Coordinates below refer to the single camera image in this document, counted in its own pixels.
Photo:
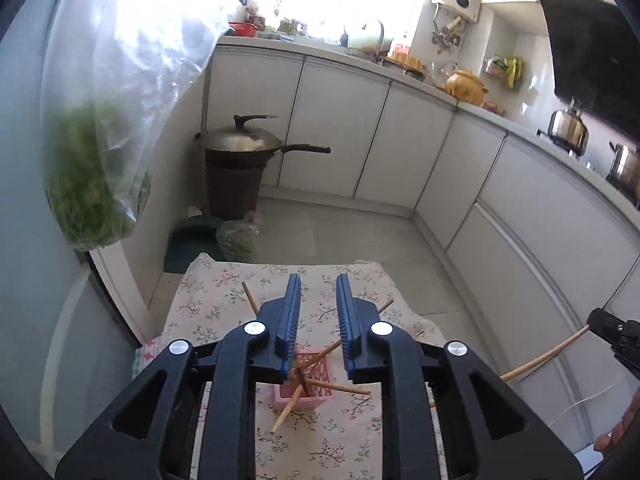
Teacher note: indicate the white kitchen cabinets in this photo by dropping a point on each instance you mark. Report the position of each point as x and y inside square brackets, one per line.
[532, 240]

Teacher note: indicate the bag of vegetables on floor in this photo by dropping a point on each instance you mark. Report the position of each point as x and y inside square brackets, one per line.
[237, 238]

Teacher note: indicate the person's right hand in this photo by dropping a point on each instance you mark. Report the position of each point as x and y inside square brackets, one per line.
[606, 442]

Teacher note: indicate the black range hood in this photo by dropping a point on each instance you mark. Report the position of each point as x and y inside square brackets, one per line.
[595, 58]

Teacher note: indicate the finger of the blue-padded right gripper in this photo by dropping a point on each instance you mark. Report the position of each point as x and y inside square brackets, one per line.
[445, 413]

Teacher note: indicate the plastic bag of greens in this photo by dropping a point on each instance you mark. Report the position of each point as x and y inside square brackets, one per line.
[112, 74]

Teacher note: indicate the golden clay pot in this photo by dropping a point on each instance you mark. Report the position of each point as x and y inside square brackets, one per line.
[466, 87]

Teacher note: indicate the wooden chopstick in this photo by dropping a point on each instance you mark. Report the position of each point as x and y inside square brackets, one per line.
[335, 387]
[290, 395]
[331, 347]
[545, 357]
[296, 370]

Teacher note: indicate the steel kettle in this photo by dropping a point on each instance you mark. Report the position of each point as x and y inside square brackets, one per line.
[567, 130]

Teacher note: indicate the black wok with lid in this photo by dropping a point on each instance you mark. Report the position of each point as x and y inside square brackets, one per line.
[243, 146]

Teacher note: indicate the red basin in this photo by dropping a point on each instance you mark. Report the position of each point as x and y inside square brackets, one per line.
[243, 29]

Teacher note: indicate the pale green kettle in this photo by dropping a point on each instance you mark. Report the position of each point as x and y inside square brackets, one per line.
[369, 37]

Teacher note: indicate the floral tablecloth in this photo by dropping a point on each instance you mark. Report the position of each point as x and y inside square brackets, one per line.
[342, 438]

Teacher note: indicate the dark brown trash bin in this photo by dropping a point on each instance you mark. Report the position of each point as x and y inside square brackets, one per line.
[232, 185]

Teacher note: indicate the steel stock pot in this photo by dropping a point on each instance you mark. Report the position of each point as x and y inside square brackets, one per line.
[624, 172]

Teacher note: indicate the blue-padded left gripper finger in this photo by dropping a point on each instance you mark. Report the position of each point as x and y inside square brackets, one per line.
[192, 398]

